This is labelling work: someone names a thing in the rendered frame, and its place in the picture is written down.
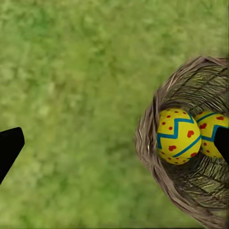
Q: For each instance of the wicker basket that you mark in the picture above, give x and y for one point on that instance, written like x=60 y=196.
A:
x=178 y=186

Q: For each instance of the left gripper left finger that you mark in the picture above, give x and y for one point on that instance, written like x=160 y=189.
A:
x=11 y=143

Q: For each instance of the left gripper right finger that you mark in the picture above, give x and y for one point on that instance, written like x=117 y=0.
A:
x=221 y=141

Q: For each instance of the easter egg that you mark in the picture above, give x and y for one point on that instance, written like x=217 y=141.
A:
x=172 y=160
x=179 y=134
x=208 y=122

